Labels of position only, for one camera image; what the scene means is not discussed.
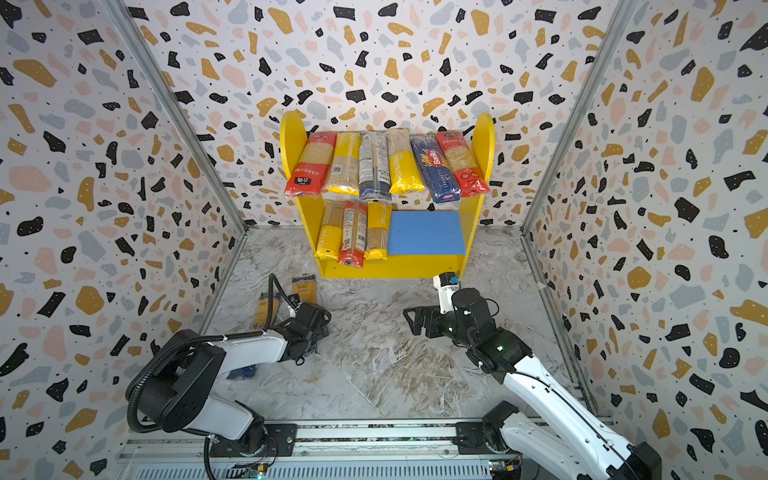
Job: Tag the red clear spaghetti bag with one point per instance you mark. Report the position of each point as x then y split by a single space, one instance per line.
354 234

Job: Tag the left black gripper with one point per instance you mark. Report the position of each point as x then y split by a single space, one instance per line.
321 331

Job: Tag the red spaghetti bag black label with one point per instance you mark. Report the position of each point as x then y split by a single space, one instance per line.
308 177

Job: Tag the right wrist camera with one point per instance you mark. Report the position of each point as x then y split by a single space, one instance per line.
446 284

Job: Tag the clear white label spaghetti bag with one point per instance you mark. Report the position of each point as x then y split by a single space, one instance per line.
374 174

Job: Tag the yellow Pastatime spaghetti bag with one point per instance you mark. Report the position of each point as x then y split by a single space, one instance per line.
378 228

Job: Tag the blue Barilla spaghetti bag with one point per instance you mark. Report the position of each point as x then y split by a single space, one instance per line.
436 174

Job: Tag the dark blue spaghetti bag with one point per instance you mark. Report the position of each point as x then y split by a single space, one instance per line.
265 314

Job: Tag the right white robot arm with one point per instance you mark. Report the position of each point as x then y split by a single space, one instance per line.
576 444

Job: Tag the plain yellow spaghetti bag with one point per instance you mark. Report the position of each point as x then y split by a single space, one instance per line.
343 177

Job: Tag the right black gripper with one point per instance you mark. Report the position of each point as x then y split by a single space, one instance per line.
432 320

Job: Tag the red spaghetti bag top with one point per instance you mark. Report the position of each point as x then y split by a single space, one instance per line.
461 160

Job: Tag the orange blue spaghetti bag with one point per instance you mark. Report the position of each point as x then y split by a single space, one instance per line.
305 288

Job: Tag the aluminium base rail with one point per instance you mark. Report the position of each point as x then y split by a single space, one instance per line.
448 448

